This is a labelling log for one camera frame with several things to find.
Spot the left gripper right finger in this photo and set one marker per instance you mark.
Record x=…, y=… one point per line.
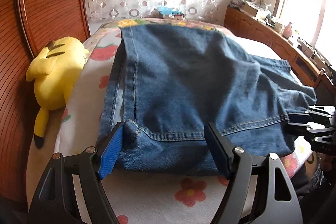
x=221, y=150

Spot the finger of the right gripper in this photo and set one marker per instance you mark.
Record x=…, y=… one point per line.
x=299, y=118
x=298, y=130

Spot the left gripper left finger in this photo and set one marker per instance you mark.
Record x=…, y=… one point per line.
x=108, y=150

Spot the blue denim pants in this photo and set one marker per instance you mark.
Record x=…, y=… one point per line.
x=167, y=82

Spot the long wooden side cabinet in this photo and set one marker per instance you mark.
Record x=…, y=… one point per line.
x=244, y=26

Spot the white floral towel blanket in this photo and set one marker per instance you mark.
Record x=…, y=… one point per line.
x=146, y=197

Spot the pink bottle on cabinet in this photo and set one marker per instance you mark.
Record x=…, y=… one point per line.
x=287, y=32

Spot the yellow Pikachu plush toy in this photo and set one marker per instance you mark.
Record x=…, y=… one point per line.
x=54, y=72

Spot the cardboard box on cabinet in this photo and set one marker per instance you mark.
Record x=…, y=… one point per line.
x=255, y=11

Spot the brown wooden wardrobe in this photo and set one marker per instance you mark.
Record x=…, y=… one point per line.
x=26, y=27

